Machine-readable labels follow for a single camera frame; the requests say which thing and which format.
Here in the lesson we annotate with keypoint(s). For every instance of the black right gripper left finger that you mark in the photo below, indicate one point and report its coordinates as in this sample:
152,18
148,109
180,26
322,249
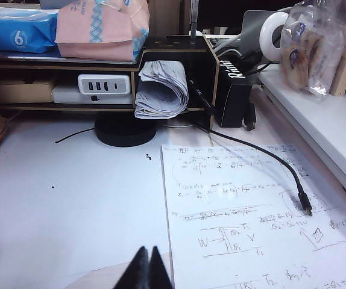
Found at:
137,274

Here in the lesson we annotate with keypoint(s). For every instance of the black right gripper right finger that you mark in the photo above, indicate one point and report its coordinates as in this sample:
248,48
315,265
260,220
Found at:
159,274

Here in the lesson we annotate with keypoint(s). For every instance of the flat white Apple box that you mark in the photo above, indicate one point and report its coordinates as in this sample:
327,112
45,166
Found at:
79,97

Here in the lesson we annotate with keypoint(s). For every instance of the black box with white lettering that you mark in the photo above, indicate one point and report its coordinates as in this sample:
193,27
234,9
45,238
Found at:
231,90

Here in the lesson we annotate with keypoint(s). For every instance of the small beige cardboard box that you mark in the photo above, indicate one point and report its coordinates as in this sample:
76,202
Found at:
19,91

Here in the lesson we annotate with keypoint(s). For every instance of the handwritten white paper sheet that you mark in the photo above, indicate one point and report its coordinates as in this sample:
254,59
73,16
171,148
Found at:
251,228

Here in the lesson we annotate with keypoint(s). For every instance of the black round stand base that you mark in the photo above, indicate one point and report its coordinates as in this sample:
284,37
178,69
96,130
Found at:
124,134

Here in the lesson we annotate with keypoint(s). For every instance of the black pen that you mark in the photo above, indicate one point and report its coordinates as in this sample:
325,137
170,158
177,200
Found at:
199,96

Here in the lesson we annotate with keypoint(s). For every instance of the rolled printed papers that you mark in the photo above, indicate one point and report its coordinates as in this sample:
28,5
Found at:
161,90

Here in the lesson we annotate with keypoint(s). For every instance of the white USB charger hub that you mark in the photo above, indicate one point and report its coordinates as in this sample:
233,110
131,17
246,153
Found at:
103,85

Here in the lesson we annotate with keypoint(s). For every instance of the flat white board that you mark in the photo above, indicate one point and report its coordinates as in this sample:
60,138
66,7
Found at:
320,120

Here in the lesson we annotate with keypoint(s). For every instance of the black wooden desk shelf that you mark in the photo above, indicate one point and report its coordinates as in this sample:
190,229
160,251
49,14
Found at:
179,51

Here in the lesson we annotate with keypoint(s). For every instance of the upright silver metal rod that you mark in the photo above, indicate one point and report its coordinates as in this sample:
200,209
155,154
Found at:
194,21

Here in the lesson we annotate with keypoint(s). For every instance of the white tape roll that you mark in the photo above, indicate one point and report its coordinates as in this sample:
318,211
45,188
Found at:
266,36

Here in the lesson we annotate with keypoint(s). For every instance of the clear plastic snack bag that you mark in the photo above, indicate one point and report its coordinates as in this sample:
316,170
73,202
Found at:
311,51

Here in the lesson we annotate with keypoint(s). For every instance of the blue tissue pack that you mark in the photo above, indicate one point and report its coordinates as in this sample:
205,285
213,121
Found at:
16,30

